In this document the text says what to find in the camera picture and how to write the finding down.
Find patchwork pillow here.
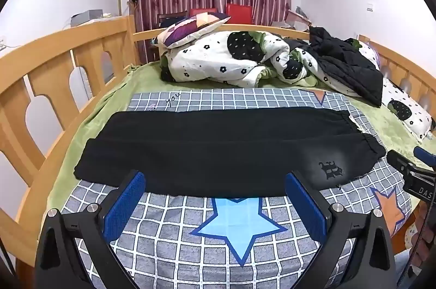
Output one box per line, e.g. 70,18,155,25
152,12,232,49

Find grey box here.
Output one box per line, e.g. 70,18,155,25
71,9,104,27

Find green bed sheet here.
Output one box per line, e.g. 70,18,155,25
48,62,436,208

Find cardboard box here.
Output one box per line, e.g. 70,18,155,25
272,6,312,32

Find person's right hand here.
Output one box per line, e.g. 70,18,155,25
405,202,436,279

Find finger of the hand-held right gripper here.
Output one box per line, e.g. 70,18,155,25
386,149,418,175
413,146,436,170

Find black pants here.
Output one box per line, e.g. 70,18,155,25
74,107,387,199

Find black jacket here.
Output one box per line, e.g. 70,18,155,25
286,26,384,107

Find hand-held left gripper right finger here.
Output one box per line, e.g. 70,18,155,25
284,171,397,289

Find white floral pillow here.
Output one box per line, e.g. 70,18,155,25
347,38,436,144

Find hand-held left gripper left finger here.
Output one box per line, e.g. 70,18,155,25
36,170,148,289

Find red chair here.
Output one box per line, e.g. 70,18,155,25
225,4,253,25
189,7,218,18

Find dark wooden chair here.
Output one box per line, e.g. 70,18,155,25
157,12,188,28

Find grey checked star blanket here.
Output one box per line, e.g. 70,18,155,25
44,88,414,289

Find white floral quilt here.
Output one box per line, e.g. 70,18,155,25
159,31,328,88

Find wooden bed frame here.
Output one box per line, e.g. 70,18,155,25
0,14,436,276

